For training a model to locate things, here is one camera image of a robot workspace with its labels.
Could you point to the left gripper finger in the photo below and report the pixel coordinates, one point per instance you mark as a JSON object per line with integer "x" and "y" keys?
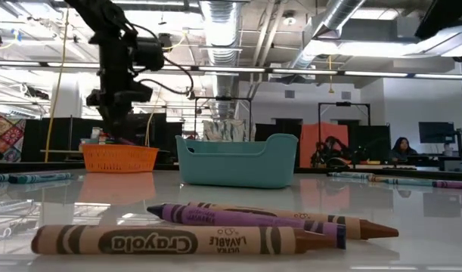
{"x": 124, "y": 124}
{"x": 112, "y": 124}

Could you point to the purple crayon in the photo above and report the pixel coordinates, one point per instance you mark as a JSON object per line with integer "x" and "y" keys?
{"x": 453, "y": 184}
{"x": 234, "y": 218}

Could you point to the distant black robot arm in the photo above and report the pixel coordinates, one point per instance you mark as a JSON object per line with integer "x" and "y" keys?
{"x": 330, "y": 145}

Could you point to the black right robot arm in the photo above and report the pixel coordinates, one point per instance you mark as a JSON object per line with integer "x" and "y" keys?
{"x": 450, "y": 11}

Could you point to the white bottle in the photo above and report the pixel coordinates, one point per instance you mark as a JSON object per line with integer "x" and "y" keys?
{"x": 96, "y": 133}

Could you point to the orange plastic basket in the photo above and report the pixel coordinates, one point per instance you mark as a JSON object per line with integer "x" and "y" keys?
{"x": 117, "y": 160}

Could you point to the long white light bar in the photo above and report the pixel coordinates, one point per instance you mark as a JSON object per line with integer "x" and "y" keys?
{"x": 179, "y": 68}
{"x": 75, "y": 65}
{"x": 304, "y": 72}
{"x": 374, "y": 74}
{"x": 230, "y": 69}
{"x": 442, "y": 76}

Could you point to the black hanging spotlight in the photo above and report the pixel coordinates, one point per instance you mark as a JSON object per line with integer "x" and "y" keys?
{"x": 191, "y": 95}

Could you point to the white crumpled plastic cover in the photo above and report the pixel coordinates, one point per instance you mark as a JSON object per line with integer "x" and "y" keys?
{"x": 225, "y": 130}

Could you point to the colourful patterned quilt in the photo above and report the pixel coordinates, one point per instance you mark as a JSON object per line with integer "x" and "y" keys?
{"x": 7, "y": 132}

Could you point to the teal plastic bin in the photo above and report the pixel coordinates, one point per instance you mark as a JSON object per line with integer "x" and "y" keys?
{"x": 234, "y": 170}

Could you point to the round white ceiling sensor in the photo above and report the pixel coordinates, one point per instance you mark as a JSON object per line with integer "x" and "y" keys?
{"x": 289, "y": 19}

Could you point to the orange partition panel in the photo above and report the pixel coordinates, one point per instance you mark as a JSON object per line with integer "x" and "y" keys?
{"x": 310, "y": 132}

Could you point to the person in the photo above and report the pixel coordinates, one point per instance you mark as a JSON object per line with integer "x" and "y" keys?
{"x": 402, "y": 145}

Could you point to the black computer monitor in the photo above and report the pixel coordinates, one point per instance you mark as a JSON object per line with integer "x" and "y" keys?
{"x": 436, "y": 132}

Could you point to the gray equipment box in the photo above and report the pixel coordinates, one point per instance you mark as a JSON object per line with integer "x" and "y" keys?
{"x": 457, "y": 162}

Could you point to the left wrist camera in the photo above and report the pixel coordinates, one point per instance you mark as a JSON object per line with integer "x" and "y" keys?
{"x": 149, "y": 54}

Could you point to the square wall vent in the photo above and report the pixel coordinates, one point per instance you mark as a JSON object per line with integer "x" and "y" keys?
{"x": 289, "y": 94}
{"x": 346, "y": 95}

